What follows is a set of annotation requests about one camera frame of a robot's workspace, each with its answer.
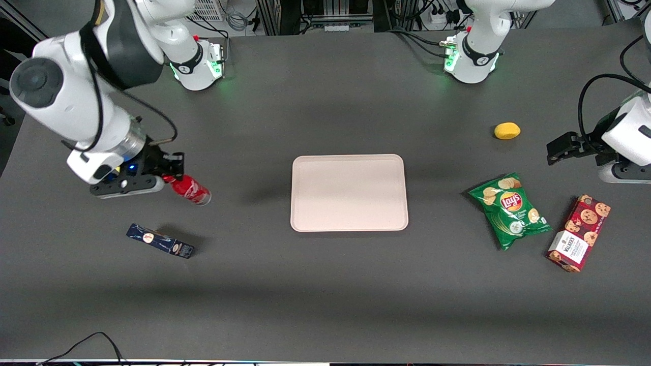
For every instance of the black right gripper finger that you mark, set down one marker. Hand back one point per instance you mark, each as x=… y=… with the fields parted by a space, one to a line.
x=174 y=160
x=164 y=172

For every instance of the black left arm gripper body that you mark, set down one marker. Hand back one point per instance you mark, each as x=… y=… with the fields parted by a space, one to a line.
x=590 y=144

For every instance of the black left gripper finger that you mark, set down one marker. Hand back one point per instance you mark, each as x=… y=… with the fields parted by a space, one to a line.
x=562 y=141
x=557 y=158

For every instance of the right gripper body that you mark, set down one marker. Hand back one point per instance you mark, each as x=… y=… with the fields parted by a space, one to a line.
x=152 y=158

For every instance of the red coke bottle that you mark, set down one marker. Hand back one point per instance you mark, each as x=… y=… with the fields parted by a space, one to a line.
x=190 y=190

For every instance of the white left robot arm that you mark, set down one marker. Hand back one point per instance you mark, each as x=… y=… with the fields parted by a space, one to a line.
x=478 y=56

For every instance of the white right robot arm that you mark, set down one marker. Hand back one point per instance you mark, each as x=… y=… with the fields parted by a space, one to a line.
x=56 y=91

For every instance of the white rectangular tray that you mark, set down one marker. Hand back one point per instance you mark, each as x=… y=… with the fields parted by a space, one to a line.
x=349 y=193

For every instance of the yellow lemon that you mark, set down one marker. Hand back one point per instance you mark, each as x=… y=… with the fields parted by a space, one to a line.
x=507 y=130

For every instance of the green chips bag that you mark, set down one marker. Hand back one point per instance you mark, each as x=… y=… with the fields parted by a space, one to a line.
x=511 y=211

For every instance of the dark blue snack box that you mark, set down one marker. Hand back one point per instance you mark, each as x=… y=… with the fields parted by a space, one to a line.
x=160 y=241

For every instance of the red cookie box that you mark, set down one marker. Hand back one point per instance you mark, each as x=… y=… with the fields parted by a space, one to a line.
x=580 y=234

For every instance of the white perforated panel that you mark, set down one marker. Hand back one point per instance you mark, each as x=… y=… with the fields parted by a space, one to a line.
x=209 y=9

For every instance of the white power strip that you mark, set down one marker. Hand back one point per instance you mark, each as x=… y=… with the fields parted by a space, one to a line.
x=337 y=27

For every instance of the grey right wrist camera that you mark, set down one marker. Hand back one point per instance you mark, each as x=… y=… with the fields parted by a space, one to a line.
x=129 y=185

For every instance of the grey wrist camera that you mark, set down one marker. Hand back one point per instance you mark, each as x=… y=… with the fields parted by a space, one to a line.
x=129 y=185
x=625 y=174

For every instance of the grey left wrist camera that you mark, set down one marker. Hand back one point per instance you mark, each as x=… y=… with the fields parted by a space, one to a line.
x=625 y=174

